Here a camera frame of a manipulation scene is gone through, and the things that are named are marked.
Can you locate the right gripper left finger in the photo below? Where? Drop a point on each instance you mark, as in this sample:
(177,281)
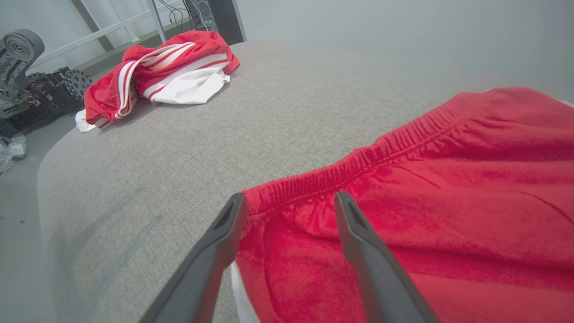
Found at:
(202,269)

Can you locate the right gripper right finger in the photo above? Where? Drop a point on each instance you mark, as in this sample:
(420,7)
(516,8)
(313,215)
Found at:
(376,269)

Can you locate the red shorts with white trim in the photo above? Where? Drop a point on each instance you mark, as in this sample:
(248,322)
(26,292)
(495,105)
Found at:
(448,202)

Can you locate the red Bulls basketball jersey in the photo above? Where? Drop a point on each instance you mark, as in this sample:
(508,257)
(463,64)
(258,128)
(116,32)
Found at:
(179,67)

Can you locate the clear plastic bag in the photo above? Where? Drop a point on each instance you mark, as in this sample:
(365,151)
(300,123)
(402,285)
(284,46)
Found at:
(11,152)

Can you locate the grey mechanical joint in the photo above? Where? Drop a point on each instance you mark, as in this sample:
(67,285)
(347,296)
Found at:
(18,49)

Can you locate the white metal rail frame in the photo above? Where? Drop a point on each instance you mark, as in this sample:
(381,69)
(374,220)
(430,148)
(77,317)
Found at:
(89,37)

